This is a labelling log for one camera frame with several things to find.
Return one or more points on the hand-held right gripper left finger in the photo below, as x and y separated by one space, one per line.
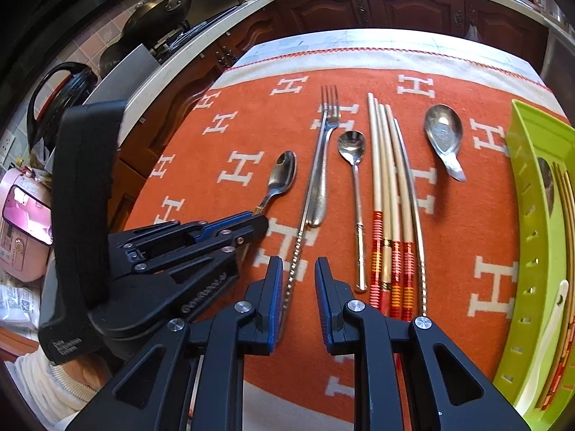
274 305

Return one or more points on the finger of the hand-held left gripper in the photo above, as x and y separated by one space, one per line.
224 225
233 242

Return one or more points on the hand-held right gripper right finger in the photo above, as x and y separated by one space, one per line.
325 305

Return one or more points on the steel chopstick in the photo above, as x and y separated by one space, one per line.
294 256
422 287

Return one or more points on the beige chopstick red pattern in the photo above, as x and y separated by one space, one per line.
559 368
409 278
376 278
386 278
396 278

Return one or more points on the small steel spoon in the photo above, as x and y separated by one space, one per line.
283 170
351 146

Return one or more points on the steel fork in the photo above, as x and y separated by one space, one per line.
321 179

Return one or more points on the short steel soup spoon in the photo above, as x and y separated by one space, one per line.
442 132

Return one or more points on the green plastic utensil tray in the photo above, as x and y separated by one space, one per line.
523 215

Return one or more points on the person's left forearm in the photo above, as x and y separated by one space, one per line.
36 381

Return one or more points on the pink kitchen appliance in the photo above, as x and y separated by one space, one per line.
24 206

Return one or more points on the orange patterned blanket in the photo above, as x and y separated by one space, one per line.
224 143

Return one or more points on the black rice cooker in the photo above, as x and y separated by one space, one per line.
67 85

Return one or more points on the steel splash plate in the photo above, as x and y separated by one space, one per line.
121 76

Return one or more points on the dark cooking pot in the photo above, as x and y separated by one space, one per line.
114 56

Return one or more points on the white kitchen countertop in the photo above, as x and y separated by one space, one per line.
211 38

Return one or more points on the metal wok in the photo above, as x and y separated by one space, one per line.
152 13

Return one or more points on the gas stove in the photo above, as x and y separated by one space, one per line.
193 31

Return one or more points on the hanging plastic bag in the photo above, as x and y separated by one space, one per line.
474 31

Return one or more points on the steel floor cabinet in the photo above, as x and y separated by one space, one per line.
559 63

